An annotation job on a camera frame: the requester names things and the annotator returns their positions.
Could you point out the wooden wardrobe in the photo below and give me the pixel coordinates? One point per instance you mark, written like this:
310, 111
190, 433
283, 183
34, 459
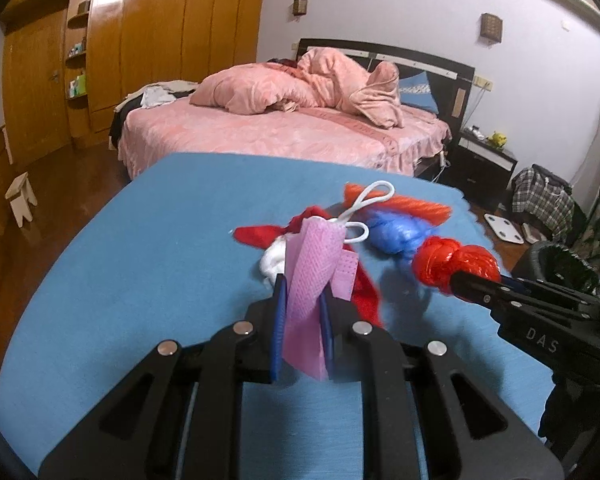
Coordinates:
155, 35

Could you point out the white plastic bag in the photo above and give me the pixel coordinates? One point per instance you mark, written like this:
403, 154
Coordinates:
275, 260

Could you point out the green bottles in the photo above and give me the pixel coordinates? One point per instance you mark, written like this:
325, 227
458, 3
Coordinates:
79, 86

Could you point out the red cloth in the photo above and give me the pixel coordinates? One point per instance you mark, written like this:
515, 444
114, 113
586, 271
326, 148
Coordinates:
260, 235

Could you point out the pink face mask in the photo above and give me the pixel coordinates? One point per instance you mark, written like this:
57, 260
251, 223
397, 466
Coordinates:
310, 270

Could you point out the plaid cloth on bag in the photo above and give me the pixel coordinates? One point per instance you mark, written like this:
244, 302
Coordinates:
540, 200

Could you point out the blue table cloth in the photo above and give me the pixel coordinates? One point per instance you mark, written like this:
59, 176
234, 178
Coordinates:
155, 260

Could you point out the brown wall lamp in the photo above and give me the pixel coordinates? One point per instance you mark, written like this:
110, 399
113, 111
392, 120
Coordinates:
300, 6
491, 27

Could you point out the small wooden stool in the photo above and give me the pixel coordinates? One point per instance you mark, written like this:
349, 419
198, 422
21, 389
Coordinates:
20, 195

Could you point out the large blue pillow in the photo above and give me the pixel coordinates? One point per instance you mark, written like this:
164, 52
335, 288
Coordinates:
420, 92

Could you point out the blue plastic bag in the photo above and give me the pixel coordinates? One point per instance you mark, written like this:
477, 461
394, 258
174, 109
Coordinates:
400, 232

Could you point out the white remote control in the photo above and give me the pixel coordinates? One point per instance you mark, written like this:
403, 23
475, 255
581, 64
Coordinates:
472, 131

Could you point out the black trash bin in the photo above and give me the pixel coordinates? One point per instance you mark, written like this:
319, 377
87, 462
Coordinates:
530, 260

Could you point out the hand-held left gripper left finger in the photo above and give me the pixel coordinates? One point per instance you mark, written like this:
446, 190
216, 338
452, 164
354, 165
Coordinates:
278, 330

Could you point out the dark wooden bed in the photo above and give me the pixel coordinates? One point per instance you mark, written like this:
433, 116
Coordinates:
450, 67

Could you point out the small shelf box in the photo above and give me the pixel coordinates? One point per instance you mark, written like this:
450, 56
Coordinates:
83, 6

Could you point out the red plastic bag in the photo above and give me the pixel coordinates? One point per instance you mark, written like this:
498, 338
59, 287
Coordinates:
450, 262

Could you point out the pile of light clothes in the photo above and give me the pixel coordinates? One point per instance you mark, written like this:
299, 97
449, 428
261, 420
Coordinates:
157, 95

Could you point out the pink duvet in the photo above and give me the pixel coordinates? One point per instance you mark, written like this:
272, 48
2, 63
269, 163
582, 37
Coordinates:
250, 92

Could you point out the beige wall socket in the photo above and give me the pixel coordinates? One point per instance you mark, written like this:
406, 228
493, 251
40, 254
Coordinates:
483, 83

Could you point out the dark floral curtain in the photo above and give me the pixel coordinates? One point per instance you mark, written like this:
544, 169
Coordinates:
591, 232

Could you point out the orange foam net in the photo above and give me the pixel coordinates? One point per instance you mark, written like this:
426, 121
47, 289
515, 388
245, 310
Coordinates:
420, 210

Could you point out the white power strip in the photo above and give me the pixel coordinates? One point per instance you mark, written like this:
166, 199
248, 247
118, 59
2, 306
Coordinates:
445, 165

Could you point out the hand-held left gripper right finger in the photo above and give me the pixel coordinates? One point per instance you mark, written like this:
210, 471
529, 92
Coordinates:
327, 332

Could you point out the dark nightstand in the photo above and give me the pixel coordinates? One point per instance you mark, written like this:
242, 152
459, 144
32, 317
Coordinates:
480, 165

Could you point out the pink bed sheet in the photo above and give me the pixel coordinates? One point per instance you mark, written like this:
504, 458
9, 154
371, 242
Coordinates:
280, 135

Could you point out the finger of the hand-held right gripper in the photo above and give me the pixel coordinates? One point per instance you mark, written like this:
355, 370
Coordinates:
540, 287
530, 307

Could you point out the white bathroom scale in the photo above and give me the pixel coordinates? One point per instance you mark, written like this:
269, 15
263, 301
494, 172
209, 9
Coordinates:
502, 227

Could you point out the yellow plush toy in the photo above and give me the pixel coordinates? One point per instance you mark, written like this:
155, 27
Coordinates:
496, 139

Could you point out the black bin liner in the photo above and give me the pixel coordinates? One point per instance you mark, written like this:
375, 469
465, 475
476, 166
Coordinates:
565, 262

